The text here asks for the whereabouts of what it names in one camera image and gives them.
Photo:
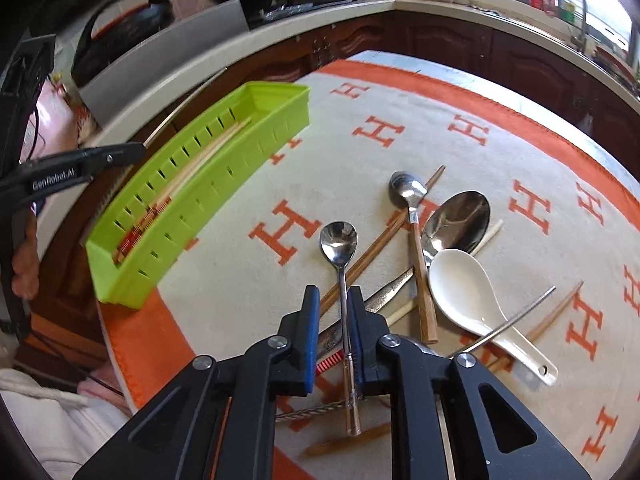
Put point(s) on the stainless steel backsplash panel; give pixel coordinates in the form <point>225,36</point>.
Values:
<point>157,57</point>

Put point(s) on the small steel spoon bamboo-style handle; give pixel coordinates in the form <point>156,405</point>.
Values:
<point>338,243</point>

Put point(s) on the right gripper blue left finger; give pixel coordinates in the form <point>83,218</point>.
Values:
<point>296,364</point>

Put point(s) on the thin steel chopstick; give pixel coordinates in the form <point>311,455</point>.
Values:
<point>505,325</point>

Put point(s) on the bamboo chopstick red orange stripes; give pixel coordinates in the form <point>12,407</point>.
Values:
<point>126,245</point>

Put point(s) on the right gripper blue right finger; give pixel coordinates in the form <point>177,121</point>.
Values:
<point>364,330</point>

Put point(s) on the steel spoon wooden handle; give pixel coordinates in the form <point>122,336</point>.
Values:
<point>408,189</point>

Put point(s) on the green plastic utensil tray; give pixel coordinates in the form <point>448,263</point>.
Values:
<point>279,111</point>

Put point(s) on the person left hand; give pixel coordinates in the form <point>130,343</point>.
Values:
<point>25,283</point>

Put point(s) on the dark brown wooden chopstick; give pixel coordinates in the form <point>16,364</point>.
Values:
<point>376,247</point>

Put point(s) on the bamboo chopstick black red band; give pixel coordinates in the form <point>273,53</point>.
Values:
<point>195,165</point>

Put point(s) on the kitchen sink faucet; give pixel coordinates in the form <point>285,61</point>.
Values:
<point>575,14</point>

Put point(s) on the large steel spoon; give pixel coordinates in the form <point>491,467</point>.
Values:
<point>459,223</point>

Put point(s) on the white ceramic soup spoon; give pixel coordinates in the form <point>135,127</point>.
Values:
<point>463,292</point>

